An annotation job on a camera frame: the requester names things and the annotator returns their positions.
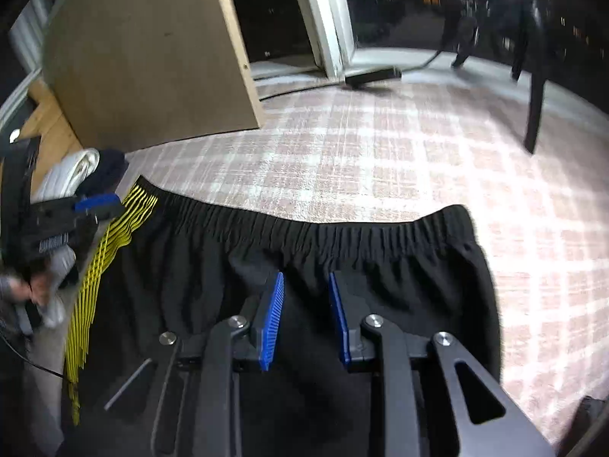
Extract black shorts yellow stripes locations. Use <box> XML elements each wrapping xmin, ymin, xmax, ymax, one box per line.
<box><xmin>59</xmin><ymin>179</ymin><xmax>502</xmax><ymax>456</ymax></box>

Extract left hand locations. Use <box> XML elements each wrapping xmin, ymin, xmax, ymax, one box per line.
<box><xmin>1</xmin><ymin>270</ymin><xmax>54</xmax><ymax>307</ymax></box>

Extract dark navy folded garment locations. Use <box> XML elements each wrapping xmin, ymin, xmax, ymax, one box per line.
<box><xmin>77</xmin><ymin>149</ymin><xmax>129</xmax><ymax>197</ymax></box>

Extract white folded garment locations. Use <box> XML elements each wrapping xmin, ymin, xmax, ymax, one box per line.
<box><xmin>32</xmin><ymin>149</ymin><xmax>100</xmax><ymax>329</ymax></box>

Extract wooden board panel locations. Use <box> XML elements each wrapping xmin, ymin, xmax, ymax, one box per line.
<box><xmin>42</xmin><ymin>0</ymin><xmax>264</xmax><ymax>152</ymax></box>

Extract black power adapter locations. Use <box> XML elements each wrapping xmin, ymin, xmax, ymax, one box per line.
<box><xmin>345</xmin><ymin>67</ymin><xmax>402</xmax><ymax>89</ymax></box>

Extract black tripod stand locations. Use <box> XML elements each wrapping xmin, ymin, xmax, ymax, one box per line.
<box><xmin>438</xmin><ymin>0</ymin><xmax>548</xmax><ymax>154</ymax></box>

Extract black cable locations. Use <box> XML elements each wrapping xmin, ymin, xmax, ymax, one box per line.
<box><xmin>0</xmin><ymin>327</ymin><xmax>68</xmax><ymax>380</ymax></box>

